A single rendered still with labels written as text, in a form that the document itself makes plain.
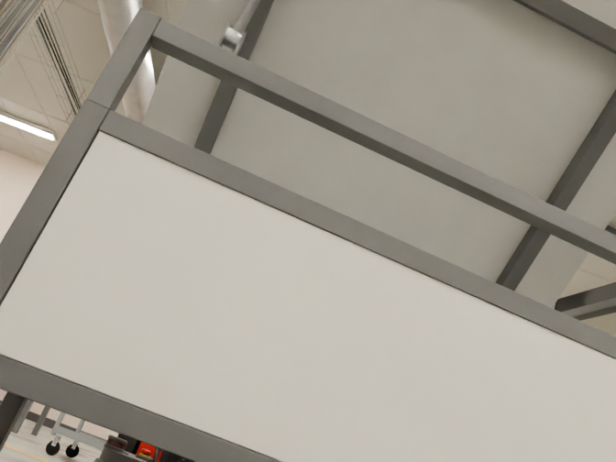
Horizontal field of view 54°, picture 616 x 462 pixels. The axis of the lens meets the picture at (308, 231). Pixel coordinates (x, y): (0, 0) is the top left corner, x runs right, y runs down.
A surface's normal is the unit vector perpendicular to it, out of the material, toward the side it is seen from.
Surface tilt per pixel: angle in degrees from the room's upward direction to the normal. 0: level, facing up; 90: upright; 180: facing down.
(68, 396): 90
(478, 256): 130
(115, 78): 90
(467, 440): 90
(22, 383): 90
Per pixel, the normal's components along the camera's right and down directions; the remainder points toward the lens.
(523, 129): 0.00, 0.33
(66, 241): 0.27, -0.29
